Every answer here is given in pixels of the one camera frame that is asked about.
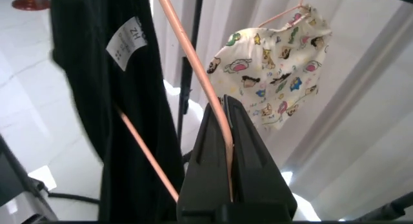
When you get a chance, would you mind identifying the white curtain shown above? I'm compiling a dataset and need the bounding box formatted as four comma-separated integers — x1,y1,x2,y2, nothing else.
150,0,413,222

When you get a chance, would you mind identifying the dark red round object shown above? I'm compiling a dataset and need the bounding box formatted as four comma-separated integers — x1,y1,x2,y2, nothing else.
12,0,51,11

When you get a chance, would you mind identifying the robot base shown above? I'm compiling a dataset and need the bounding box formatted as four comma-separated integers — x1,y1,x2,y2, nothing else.
0,133,59,222

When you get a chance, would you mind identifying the black cable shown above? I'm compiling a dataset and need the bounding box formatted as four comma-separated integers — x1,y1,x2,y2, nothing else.
38,181,101,205

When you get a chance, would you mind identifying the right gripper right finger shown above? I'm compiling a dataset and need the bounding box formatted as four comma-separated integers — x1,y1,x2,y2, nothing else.
222,94,297,222

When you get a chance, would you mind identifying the black clothes rack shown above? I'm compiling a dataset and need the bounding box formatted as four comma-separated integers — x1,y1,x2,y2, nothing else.
176,0,413,222

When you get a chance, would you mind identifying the cream printed garment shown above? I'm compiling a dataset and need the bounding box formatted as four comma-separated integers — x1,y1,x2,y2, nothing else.
206,4,333,131

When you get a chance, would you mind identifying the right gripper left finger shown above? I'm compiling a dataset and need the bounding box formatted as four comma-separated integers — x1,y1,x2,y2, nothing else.
176,103,234,222

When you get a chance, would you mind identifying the black garment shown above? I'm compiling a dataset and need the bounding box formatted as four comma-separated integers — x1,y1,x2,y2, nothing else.
50,0,185,222

